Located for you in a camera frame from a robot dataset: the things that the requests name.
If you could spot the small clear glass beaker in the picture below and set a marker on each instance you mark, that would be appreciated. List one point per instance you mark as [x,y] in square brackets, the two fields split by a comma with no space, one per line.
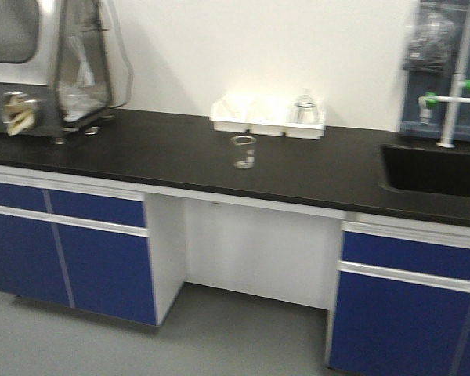
[243,148]

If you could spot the white plastic tray left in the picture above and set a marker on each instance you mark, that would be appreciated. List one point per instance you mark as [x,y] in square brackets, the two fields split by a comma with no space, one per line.
[230,113]

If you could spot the white plastic tray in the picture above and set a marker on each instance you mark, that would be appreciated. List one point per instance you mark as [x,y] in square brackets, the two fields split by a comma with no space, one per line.
[268,116]
[306,131]
[230,113]

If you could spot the white plastic tray middle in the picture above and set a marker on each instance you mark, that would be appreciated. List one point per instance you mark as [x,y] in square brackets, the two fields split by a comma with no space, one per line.
[268,116]

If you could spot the white plastic tray right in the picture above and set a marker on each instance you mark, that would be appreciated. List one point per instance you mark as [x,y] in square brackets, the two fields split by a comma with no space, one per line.
[306,131]

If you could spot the clear glass flask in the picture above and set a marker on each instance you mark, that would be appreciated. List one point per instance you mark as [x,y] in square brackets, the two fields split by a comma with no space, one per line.
[305,109]

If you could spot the blue cabinet left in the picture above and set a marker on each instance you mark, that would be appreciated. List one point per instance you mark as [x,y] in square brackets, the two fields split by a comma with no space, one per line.
[86,251]

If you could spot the blue cabinet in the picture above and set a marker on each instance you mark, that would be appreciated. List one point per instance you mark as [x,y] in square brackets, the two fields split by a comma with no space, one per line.
[86,251]
[402,308]

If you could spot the transparent glove box airlock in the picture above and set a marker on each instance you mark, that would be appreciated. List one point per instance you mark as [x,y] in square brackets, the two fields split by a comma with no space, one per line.
[95,75]

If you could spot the black lab sink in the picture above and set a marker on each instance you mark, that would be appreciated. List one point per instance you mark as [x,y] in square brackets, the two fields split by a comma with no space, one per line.
[426,171]

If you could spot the blue cabinet right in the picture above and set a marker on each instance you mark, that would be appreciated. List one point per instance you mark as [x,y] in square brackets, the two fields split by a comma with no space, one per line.
[402,308]

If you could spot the beige rubber glove port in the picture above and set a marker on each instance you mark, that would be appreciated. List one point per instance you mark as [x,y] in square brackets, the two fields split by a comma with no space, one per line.
[20,112]

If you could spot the white lab faucet green knobs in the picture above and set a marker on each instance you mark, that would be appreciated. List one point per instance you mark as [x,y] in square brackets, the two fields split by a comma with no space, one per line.
[459,83]

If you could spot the grey blue drying rack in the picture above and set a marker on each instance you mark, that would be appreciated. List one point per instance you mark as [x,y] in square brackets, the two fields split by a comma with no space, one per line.
[433,38]

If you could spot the stainless steel glove box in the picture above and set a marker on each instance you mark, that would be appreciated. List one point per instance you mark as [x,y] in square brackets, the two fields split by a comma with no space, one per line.
[29,47]

